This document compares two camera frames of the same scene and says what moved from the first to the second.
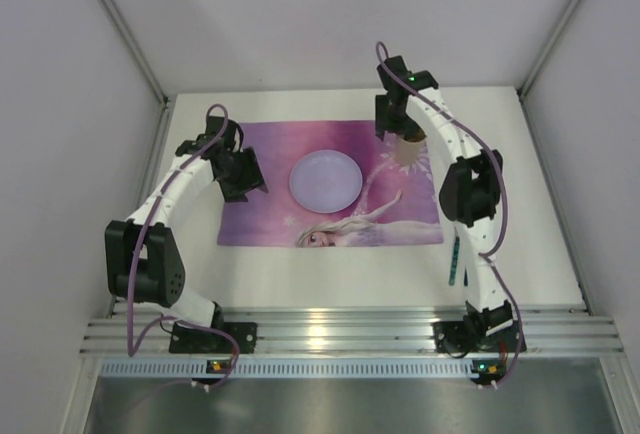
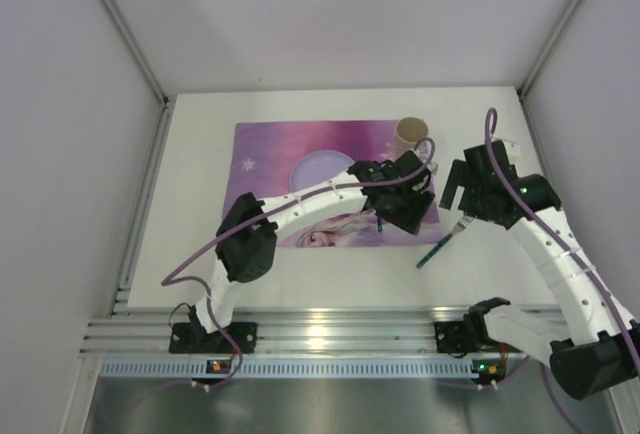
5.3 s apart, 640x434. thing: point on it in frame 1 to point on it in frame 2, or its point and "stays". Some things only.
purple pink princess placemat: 333,183 stays
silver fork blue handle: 454,261 to 463,222
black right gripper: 395,121 to 461,184
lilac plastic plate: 326,181 stays
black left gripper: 248,174 to 409,211
